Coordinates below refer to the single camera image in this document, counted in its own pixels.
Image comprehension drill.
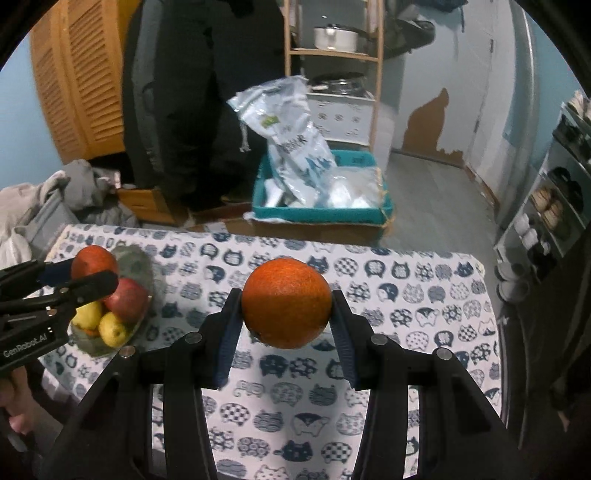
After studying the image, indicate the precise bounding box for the small tangerine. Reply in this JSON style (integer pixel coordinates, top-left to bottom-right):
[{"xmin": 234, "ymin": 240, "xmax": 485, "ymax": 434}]
[
  {"xmin": 70, "ymin": 245, "xmax": 118, "ymax": 280},
  {"xmin": 242, "ymin": 258, "xmax": 332, "ymax": 350}
]

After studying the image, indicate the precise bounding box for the red apple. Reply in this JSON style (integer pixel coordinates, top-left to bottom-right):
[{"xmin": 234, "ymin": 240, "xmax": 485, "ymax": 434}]
[{"xmin": 103, "ymin": 278, "xmax": 150, "ymax": 324}]

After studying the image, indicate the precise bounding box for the yellow pear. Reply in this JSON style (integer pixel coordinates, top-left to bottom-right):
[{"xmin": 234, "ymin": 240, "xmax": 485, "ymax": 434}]
[{"xmin": 98, "ymin": 312, "xmax": 128, "ymax": 348}]

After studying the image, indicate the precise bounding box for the person's left hand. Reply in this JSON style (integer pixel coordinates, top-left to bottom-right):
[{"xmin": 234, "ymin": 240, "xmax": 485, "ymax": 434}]
[{"xmin": 0, "ymin": 366, "xmax": 39, "ymax": 435}]

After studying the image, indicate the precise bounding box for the green glass bowl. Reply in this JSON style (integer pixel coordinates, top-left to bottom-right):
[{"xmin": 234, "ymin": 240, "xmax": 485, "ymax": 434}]
[{"xmin": 70, "ymin": 245, "xmax": 154, "ymax": 357}]

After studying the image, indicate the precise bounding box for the pile of grey clothes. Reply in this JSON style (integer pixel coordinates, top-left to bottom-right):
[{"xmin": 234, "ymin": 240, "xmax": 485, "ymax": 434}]
[{"xmin": 1, "ymin": 160, "xmax": 139, "ymax": 268}]

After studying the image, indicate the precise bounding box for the cat pattern tablecloth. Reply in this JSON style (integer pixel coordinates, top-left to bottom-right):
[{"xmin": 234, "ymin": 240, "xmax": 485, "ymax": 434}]
[{"xmin": 47, "ymin": 225, "xmax": 502, "ymax": 479}]

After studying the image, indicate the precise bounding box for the wooden louvered wardrobe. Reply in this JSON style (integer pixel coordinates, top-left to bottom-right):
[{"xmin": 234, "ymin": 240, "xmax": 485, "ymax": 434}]
[{"xmin": 30, "ymin": 0, "xmax": 140, "ymax": 164}]

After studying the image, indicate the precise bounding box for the white printed plastic bag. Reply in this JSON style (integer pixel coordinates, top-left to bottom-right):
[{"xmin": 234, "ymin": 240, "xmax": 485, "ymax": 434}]
[{"xmin": 228, "ymin": 75, "xmax": 337, "ymax": 208}]

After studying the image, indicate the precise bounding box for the shoe rack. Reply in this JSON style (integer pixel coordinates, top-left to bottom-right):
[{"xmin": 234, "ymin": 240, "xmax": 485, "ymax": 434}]
[{"xmin": 495, "ymin": 90, "xmax": 590, "ymax": 304}]

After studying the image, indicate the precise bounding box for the black hanging coat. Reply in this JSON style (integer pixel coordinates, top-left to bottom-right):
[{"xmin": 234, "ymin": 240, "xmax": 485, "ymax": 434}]
[{"xmin": 122, "ymin": 1, "xmax": 284, "ymax": 212}]

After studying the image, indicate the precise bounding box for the teal storage box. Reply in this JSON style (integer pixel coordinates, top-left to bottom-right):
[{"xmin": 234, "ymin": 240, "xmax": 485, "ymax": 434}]
[{"xmin": 252, "ymin": 154, "xmax": 394, "ymax": 226}]

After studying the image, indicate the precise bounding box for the clear plastic bag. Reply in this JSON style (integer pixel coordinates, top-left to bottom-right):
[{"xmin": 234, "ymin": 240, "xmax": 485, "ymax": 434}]
[{"xmin": 320, "ymin": 166, "xmax": 386, "ymax": 209}]

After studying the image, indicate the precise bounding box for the wooden shelf rack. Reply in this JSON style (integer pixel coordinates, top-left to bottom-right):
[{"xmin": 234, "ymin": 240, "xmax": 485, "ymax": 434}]
[{"xmin": 280, "ymin": 1, "xmax": 385, "ymax": 151}]

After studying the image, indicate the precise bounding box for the white patterned storage box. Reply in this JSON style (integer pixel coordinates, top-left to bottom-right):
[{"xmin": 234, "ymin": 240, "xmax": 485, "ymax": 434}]
[{"xmin": 308, "ymin": 93, "xmax": 375, "ymax": 147}]

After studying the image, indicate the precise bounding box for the metal cooking pot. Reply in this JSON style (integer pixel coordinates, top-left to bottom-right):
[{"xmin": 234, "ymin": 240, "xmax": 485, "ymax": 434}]
[{"xmin": 314, "ymin": 24, "xmax": 368, "ymax": 53}]

